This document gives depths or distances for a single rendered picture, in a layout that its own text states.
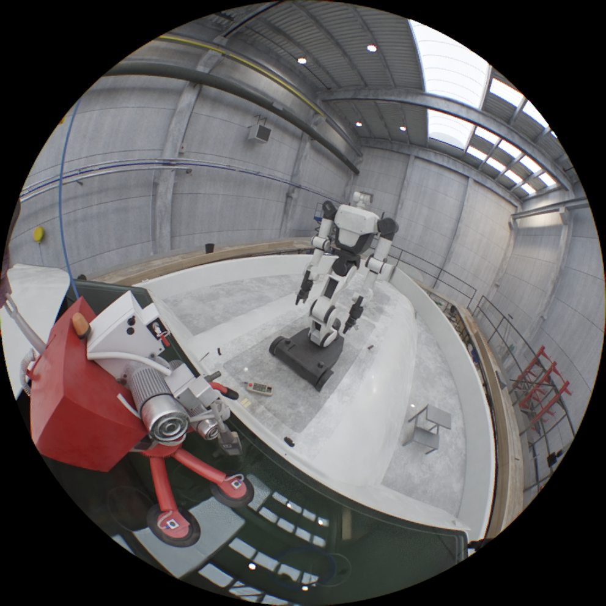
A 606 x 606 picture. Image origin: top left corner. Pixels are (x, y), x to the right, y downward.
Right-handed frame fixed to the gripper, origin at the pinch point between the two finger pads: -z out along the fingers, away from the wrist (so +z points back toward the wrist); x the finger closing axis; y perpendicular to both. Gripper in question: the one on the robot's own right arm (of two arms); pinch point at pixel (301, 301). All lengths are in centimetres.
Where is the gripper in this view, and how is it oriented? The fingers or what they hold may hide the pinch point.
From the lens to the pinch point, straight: 145.2
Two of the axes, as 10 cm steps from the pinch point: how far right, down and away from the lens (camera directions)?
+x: -5.4, 1.1, -8.3
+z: 3.3, -8.8, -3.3
